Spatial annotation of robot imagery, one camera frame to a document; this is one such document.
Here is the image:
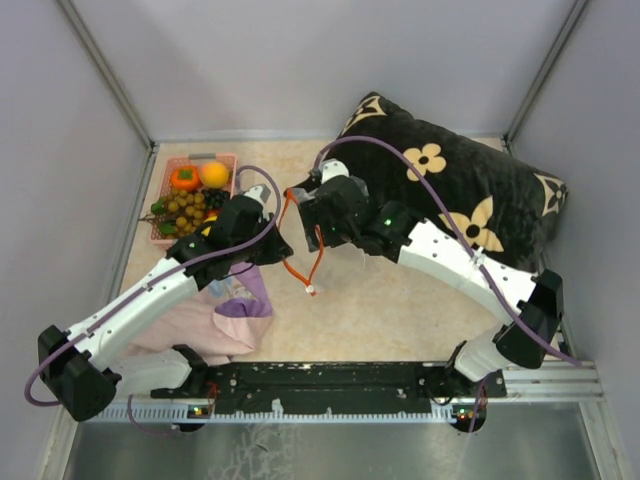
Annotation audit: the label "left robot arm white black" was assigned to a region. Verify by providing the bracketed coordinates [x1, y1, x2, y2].
[33, 184, 293, 422]

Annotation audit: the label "orange fruit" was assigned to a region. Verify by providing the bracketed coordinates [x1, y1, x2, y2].
[199, 161, 231, 189]

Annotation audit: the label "brown longan bunch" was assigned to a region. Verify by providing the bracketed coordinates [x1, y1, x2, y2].
[151, 189, 205, 239]

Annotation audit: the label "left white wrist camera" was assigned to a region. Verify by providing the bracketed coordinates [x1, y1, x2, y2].
[243, 184, 271, 207]

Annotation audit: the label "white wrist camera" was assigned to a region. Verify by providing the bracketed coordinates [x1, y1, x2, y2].
[320, 159, 350, 185]
[243, 184, 271, 207]

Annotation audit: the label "clear zip bag orange zipper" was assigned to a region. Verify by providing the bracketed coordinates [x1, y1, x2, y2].
[277, 189, 372, 297]

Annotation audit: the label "pink purple cloth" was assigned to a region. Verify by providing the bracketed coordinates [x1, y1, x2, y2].
[124, 263, 273, 366]

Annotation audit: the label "dark grape bunch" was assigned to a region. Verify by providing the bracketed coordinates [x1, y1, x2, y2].
[201, 188, 231, 210]

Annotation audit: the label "white slotted cable duct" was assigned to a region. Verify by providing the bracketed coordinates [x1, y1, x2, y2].
[92, 400, 471, 425]

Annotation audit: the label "aluminium frame rail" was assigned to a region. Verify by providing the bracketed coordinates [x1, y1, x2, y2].
[499, 360, 604, 403]

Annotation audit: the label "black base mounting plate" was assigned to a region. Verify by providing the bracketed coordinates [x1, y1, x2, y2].
[151, 362, 478, 414]

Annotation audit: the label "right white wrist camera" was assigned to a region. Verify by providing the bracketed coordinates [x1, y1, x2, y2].
[320, 159, 350, 185]

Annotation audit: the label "orange persimmon with green calyx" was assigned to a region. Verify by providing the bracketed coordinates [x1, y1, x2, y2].
[169, 165, 201, 192]

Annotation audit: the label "black pillow cream flowers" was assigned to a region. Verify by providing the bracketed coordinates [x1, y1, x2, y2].
[324, 92, 568, 272]

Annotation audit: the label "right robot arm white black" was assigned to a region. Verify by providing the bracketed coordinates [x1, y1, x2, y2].
[287, 175, 564, 396]

